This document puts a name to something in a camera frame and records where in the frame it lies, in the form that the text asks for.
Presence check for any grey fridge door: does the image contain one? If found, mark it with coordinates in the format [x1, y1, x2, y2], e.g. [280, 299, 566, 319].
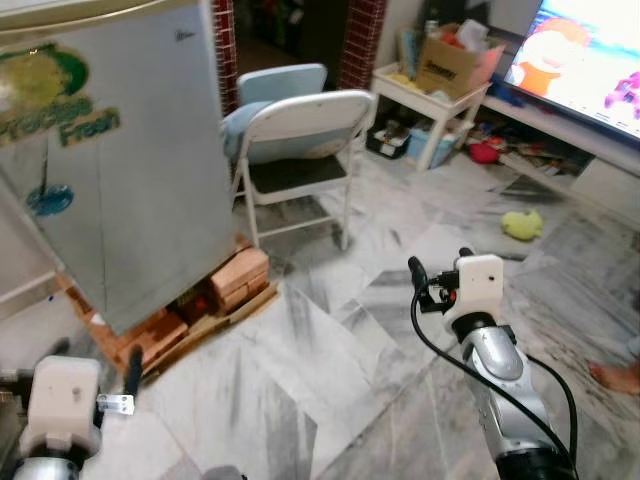
[0, 0, 246, 336]

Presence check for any barefoot person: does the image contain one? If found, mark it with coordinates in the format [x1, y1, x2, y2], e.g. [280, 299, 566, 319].
[588, 360, 640, 396]

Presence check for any yellow green plush toy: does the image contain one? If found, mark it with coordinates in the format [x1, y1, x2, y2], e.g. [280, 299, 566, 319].
[500, 208, 546, 241]

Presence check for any small red toy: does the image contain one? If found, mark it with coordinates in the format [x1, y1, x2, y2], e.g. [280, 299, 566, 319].
[468, 140, 501, 166]

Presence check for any wooden pallet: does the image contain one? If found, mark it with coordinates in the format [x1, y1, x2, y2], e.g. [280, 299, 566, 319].
[140, 282, 281, 386]

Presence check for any blue storage bin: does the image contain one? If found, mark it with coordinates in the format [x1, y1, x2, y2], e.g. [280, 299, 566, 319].
[405, 125, 459, 163]

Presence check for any robot left leg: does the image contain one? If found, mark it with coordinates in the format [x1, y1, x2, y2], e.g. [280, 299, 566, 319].
[200, 465, 246, 480]

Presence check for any black storage basket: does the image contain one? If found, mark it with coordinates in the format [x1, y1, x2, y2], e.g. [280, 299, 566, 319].
[366, 120, 413, 159]

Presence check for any blue round sticker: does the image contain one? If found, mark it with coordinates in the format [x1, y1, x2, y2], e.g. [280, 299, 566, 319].
[27, 183, 74, 218]

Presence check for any white television stand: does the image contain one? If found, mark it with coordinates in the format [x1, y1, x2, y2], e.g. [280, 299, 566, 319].
[478, 88, 640, 226]

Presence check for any white side table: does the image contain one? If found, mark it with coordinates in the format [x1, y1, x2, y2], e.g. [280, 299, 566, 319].
[372, 62, 493, 171]

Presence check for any yellow cloth item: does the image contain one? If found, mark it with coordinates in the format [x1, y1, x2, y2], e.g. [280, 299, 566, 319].
[383, 68, 419, 89]

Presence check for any white folding chair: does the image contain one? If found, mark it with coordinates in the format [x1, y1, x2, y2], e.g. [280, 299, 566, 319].
[228, 90, 378, 251]

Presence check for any brown cardboard box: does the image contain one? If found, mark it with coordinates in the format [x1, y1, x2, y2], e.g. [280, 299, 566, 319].
[413, 22, 493, 101]

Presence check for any flat screen television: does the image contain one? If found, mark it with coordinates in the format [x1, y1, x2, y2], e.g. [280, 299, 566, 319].
[503, 0, 640, 141]

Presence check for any light blue chair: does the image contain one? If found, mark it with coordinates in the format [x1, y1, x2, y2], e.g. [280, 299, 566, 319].
[220, 63, 329, 166]

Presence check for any wide red brick pillar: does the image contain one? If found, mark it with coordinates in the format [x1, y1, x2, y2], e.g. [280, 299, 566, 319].
[337, 0, 389, 93]

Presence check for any green fruit sticker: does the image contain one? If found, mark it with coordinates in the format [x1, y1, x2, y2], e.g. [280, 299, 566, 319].
[0, 45, 121, 151]

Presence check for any narrow red brick pillar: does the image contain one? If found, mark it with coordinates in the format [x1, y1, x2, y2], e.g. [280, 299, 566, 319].
[210, 0, 239, 116]

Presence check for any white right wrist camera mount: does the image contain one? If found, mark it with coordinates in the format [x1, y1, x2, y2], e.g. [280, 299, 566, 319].
[445, 254, 505, 339]

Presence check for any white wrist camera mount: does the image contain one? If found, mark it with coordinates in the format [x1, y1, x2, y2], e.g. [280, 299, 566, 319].
[18, 356, 103, 456]
[445, 254, 505, 339]

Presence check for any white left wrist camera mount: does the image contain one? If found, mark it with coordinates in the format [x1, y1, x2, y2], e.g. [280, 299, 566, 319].
[18, 356, 103, 456]

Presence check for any short black right arm cable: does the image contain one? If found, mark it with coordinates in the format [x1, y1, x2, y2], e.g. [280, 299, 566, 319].
[522, 352, 581, 471]

